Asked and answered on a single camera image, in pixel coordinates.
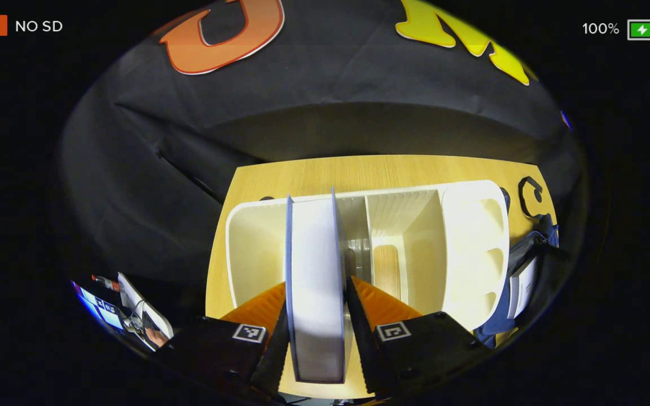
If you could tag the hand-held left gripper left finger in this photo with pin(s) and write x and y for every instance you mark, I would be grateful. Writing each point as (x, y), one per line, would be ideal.
(218, 347)

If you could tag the blue schoolbag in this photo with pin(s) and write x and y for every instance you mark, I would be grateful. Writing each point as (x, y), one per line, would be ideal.
(500, 316)

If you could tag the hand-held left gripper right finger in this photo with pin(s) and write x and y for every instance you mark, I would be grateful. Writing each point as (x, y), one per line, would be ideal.
(361, 349)

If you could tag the blue-grey cover book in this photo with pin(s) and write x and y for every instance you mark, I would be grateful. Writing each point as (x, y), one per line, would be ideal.
(316, 282)

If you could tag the black backdrop cloth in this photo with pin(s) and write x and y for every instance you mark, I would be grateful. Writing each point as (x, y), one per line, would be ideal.
(302, 101)

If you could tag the white flat device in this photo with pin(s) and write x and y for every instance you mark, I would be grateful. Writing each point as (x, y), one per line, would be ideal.
(133, 293)

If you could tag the cream plastic bookshelf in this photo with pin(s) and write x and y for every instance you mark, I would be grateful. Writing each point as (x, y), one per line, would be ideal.
(471, 254)

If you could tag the lit computer screen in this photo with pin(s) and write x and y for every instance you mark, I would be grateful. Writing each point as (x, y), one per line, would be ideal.
(99, 310)

